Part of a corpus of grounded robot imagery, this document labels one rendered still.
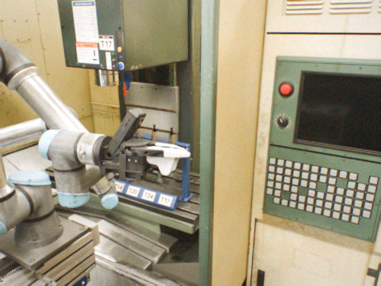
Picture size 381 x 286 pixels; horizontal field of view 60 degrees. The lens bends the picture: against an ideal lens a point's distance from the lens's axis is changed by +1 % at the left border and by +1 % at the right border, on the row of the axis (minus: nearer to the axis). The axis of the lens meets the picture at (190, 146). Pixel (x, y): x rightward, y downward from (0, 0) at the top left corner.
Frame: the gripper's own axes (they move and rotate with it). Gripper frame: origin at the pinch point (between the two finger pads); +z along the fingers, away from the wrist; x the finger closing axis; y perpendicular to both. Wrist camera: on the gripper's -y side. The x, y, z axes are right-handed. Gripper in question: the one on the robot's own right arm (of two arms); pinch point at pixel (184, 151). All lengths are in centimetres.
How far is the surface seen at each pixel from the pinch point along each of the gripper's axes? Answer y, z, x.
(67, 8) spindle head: -46, -98, -95
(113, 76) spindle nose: -11, -82, -115
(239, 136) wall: 7, 4, -57
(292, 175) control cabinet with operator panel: 24, 25, -73
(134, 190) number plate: 52, -59, -96
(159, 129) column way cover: 28, -72, -165
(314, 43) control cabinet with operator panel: -28, 27, -68
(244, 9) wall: -37, 3, -50
